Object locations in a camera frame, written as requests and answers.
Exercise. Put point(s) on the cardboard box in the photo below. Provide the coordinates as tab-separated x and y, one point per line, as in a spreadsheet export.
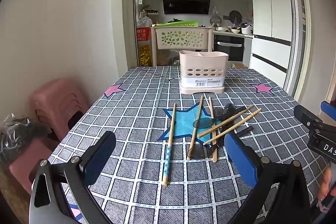
240	65

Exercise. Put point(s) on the stacked pink plastic stools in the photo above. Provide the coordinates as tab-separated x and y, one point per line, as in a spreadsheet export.
57	100

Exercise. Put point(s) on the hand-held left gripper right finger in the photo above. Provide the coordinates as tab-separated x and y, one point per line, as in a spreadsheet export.
240	158

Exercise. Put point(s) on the yellow bag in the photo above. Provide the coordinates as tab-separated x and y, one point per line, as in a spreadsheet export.
145	56

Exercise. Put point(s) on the black built-in oven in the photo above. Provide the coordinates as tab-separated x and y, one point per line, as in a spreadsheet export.
228	48

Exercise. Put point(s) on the cream flower-cutout storage rack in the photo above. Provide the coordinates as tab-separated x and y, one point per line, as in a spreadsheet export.
181	44

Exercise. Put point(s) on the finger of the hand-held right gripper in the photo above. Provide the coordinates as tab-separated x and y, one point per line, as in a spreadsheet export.
329	108
305	117

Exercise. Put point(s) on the metal spoon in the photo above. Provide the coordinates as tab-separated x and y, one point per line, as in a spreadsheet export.
203	123

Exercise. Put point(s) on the pink plastic stool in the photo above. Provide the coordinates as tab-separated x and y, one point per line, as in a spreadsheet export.
29	161

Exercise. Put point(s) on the black cooking pot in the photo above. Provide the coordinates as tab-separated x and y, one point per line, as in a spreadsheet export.
175	21

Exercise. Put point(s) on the beige plastic utensil holder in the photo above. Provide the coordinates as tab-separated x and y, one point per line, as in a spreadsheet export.
202	64

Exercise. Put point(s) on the grey checked star tablecloth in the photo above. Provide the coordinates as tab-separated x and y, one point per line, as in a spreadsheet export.
131	108

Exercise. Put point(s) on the white rice cooker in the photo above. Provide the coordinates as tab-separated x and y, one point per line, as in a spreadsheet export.
247	29

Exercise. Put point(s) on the red plastic basket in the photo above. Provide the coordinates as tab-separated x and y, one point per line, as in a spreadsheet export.
143	34

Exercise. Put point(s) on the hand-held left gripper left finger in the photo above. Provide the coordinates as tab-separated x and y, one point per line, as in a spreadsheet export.
101	158

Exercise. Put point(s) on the black range hood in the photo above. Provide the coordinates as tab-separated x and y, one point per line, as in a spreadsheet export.
186	2

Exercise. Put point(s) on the person's right hand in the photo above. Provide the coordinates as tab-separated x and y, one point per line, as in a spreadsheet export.
328	184

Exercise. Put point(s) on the dark round strainer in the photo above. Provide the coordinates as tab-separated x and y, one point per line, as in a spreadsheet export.
235	18

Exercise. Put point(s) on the white refrigerator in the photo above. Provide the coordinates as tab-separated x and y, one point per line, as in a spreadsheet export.
270	16

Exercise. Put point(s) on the black plastic bag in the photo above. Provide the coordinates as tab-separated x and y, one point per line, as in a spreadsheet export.
21	134

